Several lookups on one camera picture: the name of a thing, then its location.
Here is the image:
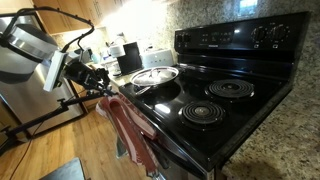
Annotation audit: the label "stainless steel frying pan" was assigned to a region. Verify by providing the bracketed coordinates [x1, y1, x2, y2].
[129, 65, 180, 97]

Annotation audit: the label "wooden wall cabinets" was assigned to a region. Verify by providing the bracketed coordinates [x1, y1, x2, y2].
[31, 0, 124, 36]

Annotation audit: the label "glass pan lid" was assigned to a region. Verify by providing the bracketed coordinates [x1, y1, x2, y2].
[130, 65, 180, 87]

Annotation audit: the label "red and pink towel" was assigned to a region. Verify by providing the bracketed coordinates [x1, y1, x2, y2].
[95, 94, 160, 176]

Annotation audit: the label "white toaster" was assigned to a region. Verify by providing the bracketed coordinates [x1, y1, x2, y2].
[141, 49, 174, 69]

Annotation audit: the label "black electric stove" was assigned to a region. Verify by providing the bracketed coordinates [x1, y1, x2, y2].
[118, 11, 311, 180]

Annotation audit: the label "white round jar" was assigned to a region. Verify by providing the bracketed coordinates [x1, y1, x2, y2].
[109, 44, 126, 59]

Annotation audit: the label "black coffee maker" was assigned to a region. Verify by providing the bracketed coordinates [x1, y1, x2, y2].
[115, 41, 144, 76]

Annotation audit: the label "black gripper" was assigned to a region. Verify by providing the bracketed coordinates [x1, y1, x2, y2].
[63, 59, 116, 100]

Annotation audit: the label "grey towel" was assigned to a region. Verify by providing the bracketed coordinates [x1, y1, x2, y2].
[114, 133, 129, 159]

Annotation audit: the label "teal bottle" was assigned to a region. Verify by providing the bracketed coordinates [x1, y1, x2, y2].
[91, 53, 101, 65]

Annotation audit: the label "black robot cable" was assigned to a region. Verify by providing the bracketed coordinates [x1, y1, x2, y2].
[0, 6, 96, 54]

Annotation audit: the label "dark grey platform corner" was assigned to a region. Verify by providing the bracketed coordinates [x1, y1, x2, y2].
[39, 157, 87, 180]

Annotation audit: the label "stainless steel fridge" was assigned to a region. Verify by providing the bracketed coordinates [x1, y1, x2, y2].
[0, 13, 86, 138]

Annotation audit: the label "black camera stand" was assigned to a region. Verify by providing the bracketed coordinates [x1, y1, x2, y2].
[0, 89, 113, 156]

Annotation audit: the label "black coil burner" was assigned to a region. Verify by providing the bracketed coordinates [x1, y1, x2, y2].
[178, 100, 228, 128]
[203, 78, 256, 101]

